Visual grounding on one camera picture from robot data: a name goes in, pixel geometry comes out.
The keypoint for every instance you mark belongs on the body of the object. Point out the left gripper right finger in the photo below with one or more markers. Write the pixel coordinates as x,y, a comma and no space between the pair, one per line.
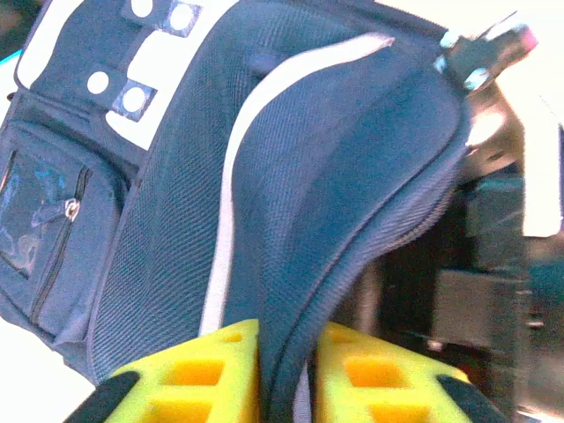
328,379

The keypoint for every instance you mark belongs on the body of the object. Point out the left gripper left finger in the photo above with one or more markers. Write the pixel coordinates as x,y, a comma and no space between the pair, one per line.
240,357

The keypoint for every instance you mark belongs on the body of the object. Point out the navy blue backpack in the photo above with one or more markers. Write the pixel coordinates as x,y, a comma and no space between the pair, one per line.
308,176

